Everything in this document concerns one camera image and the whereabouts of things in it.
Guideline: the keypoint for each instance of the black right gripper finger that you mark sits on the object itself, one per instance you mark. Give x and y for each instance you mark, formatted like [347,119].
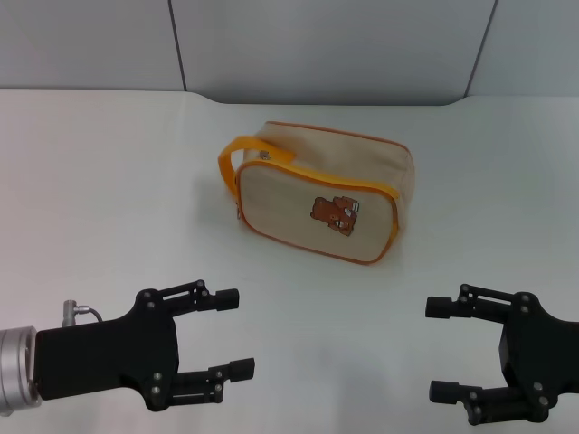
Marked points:
[445,391]
[443,306]

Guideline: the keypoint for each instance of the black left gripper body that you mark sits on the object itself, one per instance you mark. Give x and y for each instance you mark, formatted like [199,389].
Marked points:
[108,352]

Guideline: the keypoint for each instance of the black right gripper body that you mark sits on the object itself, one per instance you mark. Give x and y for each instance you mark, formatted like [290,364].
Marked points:
[543,352]

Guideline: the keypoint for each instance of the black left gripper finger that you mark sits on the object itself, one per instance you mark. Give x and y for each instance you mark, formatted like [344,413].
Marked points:
[237,370]
[221,299]

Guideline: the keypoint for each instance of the beige bear print zipper bag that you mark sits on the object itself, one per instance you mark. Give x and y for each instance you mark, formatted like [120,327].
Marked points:
[289,199]

